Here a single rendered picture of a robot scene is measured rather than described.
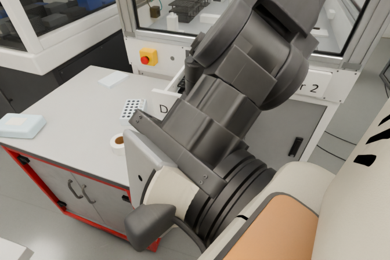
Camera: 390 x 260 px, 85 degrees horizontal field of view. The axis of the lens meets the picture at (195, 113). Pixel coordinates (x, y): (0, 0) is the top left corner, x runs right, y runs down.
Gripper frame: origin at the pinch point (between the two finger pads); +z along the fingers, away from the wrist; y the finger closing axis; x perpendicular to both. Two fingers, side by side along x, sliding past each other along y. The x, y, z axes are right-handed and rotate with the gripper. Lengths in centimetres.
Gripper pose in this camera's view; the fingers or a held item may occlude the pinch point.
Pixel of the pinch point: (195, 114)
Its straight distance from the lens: 68.8
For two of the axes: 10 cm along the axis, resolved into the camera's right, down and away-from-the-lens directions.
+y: 3.5, -6.7, 6.6
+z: -0.1, 7.0, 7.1
